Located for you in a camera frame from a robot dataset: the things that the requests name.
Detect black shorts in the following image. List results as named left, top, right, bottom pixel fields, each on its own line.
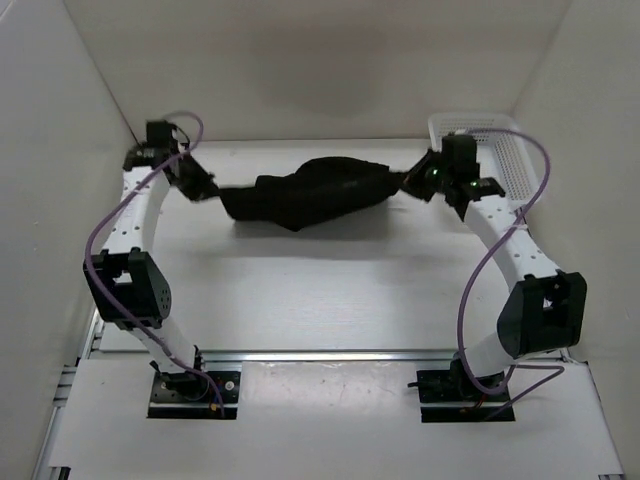
left=220, top=156, right=404, bottom=232

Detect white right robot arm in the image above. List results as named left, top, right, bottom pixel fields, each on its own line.
left=403, top=150, right=587, bottom=400

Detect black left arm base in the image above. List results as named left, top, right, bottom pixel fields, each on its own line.
left=147, top=370, right=241, bottom=420

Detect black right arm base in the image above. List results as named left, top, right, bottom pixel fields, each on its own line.
left=407, top=370, right=516, bottom=424

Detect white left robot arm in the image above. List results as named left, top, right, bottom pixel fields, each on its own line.
left=83, top=146, right=217, bottom=400

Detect white perforated plastic basket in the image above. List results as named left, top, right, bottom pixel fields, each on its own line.
left=428, top=112, right=539, bottom=208

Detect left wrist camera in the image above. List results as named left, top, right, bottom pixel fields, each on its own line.
left=146, top=119, right=178, bottom=150

